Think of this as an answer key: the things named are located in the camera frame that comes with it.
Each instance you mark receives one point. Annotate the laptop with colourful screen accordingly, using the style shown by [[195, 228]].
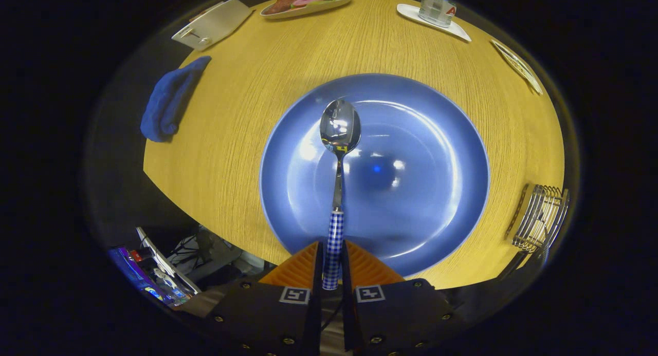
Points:
[[154, 281]]

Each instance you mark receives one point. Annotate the person's beige trousers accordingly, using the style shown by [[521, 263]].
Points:
[[198, 304]]

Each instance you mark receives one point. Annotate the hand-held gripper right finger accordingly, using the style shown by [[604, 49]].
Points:
[[406, 315]]

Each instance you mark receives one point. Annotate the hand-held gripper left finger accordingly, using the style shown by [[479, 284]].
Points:
[[262, 315]]

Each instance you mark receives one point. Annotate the white square coaster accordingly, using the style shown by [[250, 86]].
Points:
[[455, 31]]

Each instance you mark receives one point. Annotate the black table bracket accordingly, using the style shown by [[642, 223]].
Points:
[[514, 266]]

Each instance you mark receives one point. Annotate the blue round plate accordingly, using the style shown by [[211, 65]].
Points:
[[421, 191]]

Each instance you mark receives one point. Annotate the plate of sliced meat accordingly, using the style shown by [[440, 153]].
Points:
[[306, 1]]

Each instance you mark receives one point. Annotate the white divided snack dish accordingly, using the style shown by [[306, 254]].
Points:
[[516, 66]]

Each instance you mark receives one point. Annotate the white drink bottle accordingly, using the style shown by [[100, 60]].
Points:
[[437, 9]]

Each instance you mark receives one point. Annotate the white toaster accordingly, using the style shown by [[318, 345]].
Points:
[[216, 24]]

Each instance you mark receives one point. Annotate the folded blue cloth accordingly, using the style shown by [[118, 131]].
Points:
[[169, 99]]

